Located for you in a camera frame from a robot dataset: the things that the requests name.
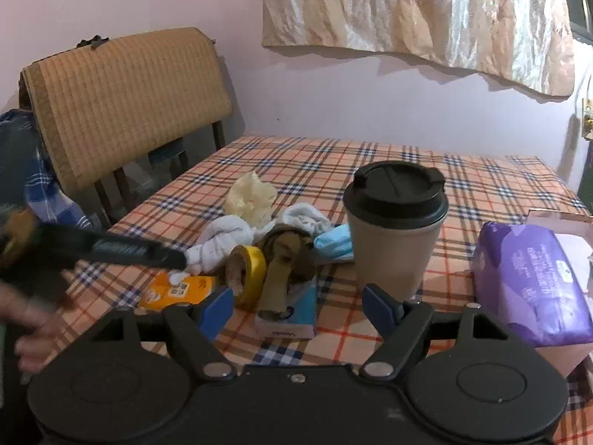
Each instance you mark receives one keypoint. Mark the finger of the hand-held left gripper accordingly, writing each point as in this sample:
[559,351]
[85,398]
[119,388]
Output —
[134,250]

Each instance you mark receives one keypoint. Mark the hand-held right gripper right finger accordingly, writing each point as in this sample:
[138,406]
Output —
[377,308]

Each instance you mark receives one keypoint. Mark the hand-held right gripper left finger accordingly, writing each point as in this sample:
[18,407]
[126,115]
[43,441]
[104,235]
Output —
[217,309]

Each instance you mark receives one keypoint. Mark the white knotted cloth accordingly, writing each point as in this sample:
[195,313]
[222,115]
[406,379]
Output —
[222,236]

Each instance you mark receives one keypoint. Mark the pink cardboard box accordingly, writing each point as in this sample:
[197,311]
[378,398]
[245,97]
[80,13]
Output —
[574,241]

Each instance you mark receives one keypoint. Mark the person's left hand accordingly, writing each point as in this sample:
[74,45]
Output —
[28,329]

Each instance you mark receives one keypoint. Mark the orange yellow packet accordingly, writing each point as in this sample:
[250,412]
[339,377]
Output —
[162,293]

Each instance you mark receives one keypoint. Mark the yellow tape roll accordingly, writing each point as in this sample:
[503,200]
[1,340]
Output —
[257,269]

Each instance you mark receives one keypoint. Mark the beige cup with black lid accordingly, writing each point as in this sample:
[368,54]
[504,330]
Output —
[394,250]

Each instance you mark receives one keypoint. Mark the small blue tissue box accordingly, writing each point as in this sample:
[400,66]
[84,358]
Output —
[301,317]

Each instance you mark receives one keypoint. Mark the light blue packet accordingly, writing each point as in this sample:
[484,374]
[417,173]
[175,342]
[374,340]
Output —
[333,243]

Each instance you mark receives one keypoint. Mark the blue plaid cloth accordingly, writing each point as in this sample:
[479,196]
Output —
[28,162]

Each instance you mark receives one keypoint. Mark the white sock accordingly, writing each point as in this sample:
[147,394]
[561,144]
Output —
[303,215]

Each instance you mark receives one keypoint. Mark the dark wooden chair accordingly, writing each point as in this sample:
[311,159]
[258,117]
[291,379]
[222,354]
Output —
[217,136]

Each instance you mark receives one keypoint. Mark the wooden chair with woven seat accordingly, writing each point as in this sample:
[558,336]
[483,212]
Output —
[125,102]

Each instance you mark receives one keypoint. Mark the purple wipes packet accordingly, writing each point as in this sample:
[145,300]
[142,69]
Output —
[528,278]

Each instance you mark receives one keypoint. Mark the green door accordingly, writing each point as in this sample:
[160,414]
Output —
[587,171]

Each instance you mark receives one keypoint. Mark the dark window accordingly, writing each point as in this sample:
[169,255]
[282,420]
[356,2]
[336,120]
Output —
[583,0]

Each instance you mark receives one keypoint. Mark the wall socket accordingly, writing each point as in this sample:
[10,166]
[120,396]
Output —
[588,120]

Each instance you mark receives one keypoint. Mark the cream satin wall cloth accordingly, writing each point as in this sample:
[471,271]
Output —
[417,9]

